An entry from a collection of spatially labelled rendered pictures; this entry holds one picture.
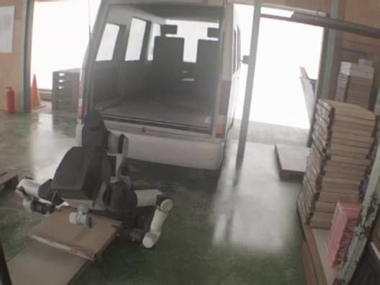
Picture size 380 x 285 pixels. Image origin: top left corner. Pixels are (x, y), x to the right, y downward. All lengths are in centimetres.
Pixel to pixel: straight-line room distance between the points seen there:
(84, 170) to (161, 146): 131
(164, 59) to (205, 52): 62
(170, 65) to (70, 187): 338
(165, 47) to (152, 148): 222
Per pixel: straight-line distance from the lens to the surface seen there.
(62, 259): 180
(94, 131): 176
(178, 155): 277
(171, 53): 468
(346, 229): 204
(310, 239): 241
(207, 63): 458
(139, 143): 284
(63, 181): 163
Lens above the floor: 132
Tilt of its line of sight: 16 degrees down
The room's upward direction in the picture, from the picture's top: 6 degrees clockwise
